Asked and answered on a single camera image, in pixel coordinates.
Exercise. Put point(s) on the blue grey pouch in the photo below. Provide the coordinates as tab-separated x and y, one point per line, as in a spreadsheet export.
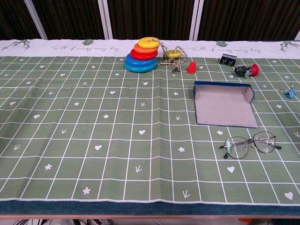
222	107

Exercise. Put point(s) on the thin black metal eyeglasses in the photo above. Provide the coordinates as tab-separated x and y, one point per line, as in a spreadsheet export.
236	148

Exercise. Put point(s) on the green grid tablecloth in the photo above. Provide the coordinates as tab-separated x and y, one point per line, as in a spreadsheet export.
93	117

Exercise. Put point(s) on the small red plastic cap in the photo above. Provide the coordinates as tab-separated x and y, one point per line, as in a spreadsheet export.
191	68

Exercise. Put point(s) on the small black terminal block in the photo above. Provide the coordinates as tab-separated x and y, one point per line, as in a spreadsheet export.
227	60

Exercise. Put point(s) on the dark blue felt underlay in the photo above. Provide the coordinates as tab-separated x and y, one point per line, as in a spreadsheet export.
140	208

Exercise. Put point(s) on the red black small toy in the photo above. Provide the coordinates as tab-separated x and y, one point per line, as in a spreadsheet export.
254	69

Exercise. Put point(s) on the blue binder clip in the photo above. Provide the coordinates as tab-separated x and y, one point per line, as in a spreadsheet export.
290	93

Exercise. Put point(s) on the white metal partition post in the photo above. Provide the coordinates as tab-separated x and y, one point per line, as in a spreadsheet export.
105	18
297	36
196	18
35	18

